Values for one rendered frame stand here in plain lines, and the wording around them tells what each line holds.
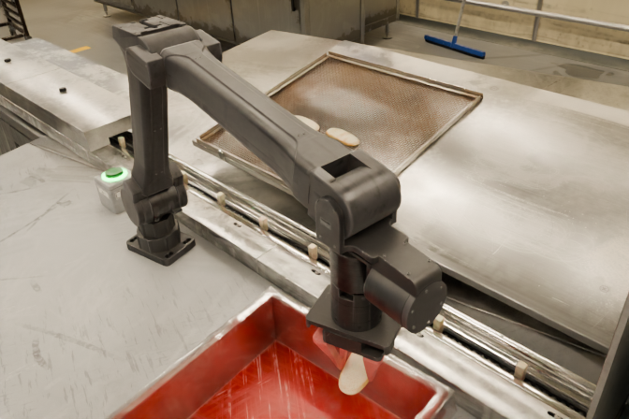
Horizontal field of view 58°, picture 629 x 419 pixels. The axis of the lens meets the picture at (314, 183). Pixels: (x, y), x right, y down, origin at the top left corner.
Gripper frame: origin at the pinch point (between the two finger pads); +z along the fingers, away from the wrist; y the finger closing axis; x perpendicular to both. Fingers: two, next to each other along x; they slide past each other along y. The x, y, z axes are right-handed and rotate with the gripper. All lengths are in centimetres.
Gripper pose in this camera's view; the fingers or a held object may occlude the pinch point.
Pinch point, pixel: (357, 367)
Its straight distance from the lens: 72.8
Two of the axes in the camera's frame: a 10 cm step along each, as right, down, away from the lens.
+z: 0.4, 8.5, 5.3
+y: 8.9, 2.1, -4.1
